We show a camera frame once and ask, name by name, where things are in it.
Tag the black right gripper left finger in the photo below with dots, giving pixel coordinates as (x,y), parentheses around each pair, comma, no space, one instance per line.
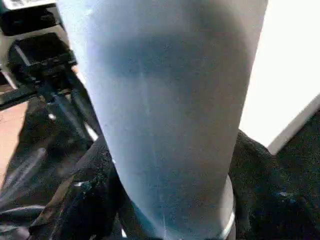
(85,200)

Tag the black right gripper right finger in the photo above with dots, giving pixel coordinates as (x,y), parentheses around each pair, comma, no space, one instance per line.
(265,200)

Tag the white plastic table leg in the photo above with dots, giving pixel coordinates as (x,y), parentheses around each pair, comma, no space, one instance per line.
(170,100)

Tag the white plastic table top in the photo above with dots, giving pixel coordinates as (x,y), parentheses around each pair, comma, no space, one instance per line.
(285,65)

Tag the black plastic mat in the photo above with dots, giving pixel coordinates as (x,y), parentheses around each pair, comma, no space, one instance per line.
(30,170)

